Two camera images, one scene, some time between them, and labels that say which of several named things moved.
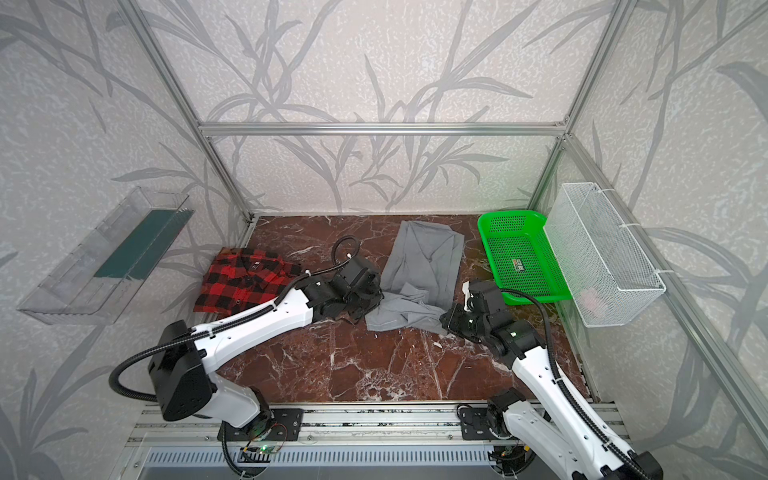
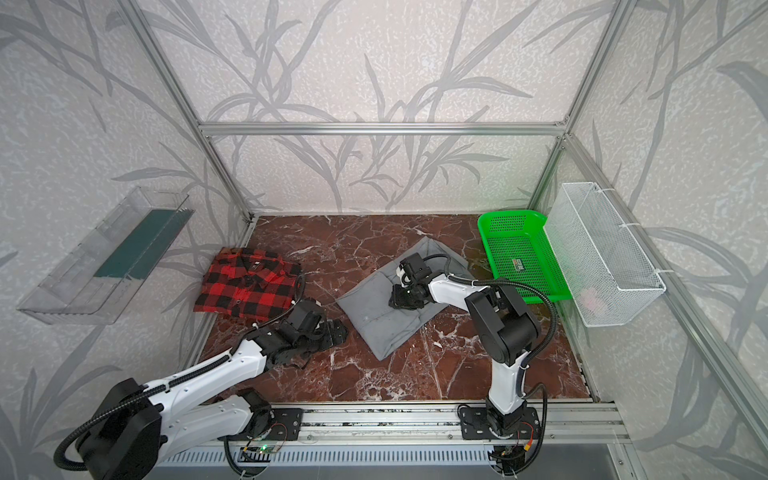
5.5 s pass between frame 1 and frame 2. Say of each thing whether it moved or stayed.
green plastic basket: stayed
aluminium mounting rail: stayed
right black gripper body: moved
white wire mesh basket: stayed
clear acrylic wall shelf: stayed
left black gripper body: moved
